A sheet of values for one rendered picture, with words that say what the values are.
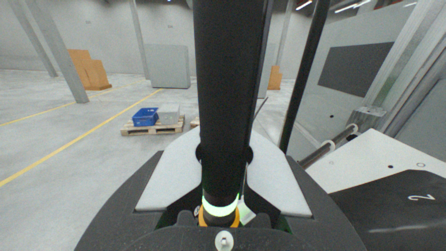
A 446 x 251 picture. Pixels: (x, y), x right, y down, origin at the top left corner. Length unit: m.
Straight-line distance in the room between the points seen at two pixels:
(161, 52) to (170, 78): 1.16
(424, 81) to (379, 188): 0.61
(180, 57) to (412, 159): 7.15
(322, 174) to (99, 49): 14.96
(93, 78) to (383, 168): 8.40
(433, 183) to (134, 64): 13.81
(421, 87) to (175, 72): 7.15
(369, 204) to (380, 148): 0.29
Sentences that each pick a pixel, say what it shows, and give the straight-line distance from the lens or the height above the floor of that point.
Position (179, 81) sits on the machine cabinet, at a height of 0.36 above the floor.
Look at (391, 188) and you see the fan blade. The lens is 0.29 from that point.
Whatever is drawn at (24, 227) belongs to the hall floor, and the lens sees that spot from 2.49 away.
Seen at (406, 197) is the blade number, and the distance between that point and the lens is 0.27.
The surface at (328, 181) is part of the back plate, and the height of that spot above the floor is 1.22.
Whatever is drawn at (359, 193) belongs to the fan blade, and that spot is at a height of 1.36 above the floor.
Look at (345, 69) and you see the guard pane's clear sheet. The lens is 1.12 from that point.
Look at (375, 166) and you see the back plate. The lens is 0.51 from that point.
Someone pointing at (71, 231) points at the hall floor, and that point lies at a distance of 2.17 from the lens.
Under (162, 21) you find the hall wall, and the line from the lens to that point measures 12.90.
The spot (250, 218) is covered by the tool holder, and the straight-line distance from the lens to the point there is 0.20.
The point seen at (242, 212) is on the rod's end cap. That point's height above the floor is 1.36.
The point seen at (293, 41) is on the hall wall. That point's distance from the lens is 13.77.
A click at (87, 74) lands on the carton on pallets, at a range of 8.48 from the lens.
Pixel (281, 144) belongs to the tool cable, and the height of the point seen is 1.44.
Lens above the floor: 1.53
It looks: 27 degrees down
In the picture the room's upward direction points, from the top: 2 degrees clockwise
